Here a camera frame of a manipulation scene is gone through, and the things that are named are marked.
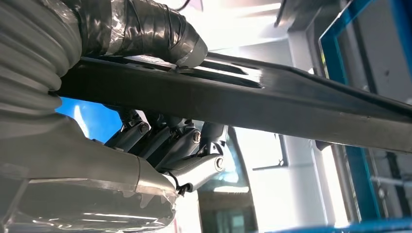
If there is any blue metal shelf rack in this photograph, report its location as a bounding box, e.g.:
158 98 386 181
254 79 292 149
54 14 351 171
54 0 412 233

